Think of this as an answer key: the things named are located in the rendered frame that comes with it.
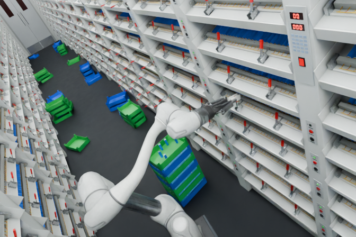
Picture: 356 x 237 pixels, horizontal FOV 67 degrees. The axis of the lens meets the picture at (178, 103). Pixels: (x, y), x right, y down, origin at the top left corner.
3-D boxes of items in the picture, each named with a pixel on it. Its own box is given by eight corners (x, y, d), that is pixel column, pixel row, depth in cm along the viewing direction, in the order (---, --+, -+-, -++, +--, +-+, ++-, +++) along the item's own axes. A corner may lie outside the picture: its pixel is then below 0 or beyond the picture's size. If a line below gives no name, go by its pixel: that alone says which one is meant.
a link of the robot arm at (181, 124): (199, 114, 130) (184, 105, 140) (172, 128, 124) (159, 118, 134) (203, 131, 135) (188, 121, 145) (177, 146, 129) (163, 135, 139)
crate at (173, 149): (161, 171, 199) (157, 164, 195) (146, 160, 214) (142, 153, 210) (189, 144, 211) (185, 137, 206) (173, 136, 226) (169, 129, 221)
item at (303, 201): (317, 219, 150) (309, 211, 142) (240, 164, 198) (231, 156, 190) (338, 190, 152) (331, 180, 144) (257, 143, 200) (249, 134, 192)
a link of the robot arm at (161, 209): (177, 233, 177) (160, 211, 194) (191, 213, 177) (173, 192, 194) (77, 213, 126) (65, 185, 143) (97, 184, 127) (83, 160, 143)
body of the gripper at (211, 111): (200, 117, 144) (214, 110, 147) (210, 123, 137) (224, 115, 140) (198, 105, 140) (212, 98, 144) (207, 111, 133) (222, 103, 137)
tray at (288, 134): (307, 151, 119) (300, 140, 114) (220, 106, 168) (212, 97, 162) (333, 115, 121) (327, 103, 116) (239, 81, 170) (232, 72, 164)
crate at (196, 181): (180, 202, 220) (176, 196, 216) (165, 190, 235) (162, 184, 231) (204, 176, 232) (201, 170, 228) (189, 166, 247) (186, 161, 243)
